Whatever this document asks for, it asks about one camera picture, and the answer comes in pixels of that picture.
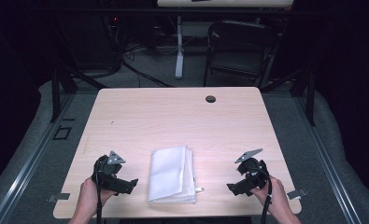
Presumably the right hand-held gripper black cable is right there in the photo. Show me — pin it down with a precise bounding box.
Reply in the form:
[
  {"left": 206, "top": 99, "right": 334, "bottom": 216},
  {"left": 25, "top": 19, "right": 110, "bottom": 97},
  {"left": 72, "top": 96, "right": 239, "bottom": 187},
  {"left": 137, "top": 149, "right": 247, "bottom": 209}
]
[{"left": 247, "top": 167, "right": 274, "bottom": 224}]

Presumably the black computer tower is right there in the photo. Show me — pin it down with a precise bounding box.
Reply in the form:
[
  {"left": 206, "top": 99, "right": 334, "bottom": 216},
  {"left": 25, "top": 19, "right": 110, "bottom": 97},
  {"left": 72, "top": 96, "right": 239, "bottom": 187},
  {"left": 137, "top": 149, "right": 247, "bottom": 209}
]
[{"left": 59, "top": 12, "right": 123, "bottom": 72}]

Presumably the black frame post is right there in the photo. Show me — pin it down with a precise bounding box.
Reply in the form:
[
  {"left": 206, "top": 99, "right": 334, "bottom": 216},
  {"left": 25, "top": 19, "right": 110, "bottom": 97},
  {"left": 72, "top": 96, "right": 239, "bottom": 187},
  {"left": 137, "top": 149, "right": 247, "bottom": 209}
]
[
  {"left": 305, "top": 68, "right": 317, "bottom": 127},
  {"left": 50, "top": 66, "right": 63, "bottom": 123}
]

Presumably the black folding chair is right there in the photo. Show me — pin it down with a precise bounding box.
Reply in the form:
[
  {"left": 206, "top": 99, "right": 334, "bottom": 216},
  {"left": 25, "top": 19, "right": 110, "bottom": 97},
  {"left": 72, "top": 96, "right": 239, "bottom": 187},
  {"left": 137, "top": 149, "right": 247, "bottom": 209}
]
[{"left": 202, "top": 20, "right": 282, "bottom": 89}]

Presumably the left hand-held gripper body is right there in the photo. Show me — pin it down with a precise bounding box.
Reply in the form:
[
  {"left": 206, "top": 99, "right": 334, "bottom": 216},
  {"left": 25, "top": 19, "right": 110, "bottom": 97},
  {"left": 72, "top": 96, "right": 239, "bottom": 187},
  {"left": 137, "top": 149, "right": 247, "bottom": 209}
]
[{"left": 91, "top": 150, "right": 128, "bottom": 193}]

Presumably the person's left hand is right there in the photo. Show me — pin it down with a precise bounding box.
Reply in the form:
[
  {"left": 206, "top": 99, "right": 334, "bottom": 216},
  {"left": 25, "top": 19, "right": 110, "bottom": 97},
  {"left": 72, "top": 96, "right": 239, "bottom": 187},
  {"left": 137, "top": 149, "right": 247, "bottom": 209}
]
[{"left": 78, "top": 176, "right": 119, "bottom": 217}]

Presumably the left hand-held gripper black cable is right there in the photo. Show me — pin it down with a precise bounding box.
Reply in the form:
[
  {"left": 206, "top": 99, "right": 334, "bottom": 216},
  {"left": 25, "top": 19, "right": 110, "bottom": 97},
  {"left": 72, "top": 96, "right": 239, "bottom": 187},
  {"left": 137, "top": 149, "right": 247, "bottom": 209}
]
[{"left": 93, "top": 154, "right": 104, "bottom": 224}]

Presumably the thick black floor cable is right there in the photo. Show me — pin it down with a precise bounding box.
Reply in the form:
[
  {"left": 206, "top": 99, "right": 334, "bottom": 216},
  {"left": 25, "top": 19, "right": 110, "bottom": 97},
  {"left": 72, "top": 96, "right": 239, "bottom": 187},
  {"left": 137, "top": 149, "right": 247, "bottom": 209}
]
[{"left": 121, "top": 60, "right": 175, "bottom": 89}]

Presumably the grey tape strip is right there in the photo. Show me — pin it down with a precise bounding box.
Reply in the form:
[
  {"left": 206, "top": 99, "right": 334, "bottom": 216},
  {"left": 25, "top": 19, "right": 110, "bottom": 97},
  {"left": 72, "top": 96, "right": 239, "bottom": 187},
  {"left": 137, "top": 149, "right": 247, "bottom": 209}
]
[
  {"left": 46, "top": 192, "right": 71, "bottom": 203},
  {"left": 286, "top": 188, "right": 308, "bottom": 201}
]

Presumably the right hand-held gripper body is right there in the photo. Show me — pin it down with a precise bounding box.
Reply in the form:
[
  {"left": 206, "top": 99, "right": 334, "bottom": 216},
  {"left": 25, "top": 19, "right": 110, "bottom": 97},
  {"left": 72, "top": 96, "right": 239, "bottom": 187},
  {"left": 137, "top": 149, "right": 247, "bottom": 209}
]
[{"left": 234, "top": 147, "right": 270, "bottom": 190}]

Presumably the black horizontal frame bar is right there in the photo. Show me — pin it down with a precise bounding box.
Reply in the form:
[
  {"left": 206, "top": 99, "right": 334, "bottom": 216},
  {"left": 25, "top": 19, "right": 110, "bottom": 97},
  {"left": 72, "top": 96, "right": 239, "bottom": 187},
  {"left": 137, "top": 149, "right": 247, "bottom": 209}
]
[{"left": 45, "top": 7, "right": 302, "bottom": 16}]

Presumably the aluminium floor rail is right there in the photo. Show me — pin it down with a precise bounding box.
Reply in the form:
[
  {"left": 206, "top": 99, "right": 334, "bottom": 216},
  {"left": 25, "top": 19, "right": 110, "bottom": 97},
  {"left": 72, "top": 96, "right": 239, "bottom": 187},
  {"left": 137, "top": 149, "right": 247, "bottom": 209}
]
[
  {"left": 0, "top": 92, "right": 78, "bottom": 224},
  {"left": 295, "top": 94, "right": 364, "bottom": 224}
]

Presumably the white cloth bag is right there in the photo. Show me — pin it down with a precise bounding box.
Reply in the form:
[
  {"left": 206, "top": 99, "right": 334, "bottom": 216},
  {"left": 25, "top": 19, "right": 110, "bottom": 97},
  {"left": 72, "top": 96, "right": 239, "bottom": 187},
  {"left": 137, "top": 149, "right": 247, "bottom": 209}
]
[{"left": 147, "top": 145, "right": 206, "bottom": 205}]

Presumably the hand-held gripper black cable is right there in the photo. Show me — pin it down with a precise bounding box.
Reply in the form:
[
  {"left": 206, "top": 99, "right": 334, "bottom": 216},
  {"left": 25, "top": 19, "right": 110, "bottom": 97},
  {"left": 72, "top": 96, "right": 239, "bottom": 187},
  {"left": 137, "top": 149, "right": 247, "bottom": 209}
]
[
  {"left": 247, "top": 167, "right": 274, "bottom": 224},
  {"left": 93, "top": 154, "right": 104, "bottom": 224}
]

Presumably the person's right hand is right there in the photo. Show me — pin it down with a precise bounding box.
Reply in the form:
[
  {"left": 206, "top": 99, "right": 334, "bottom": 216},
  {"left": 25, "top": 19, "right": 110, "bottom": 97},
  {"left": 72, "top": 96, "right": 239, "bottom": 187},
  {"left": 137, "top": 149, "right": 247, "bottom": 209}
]
[{"left": 250, "top": 175, "right": 291, "bottom": 217}]

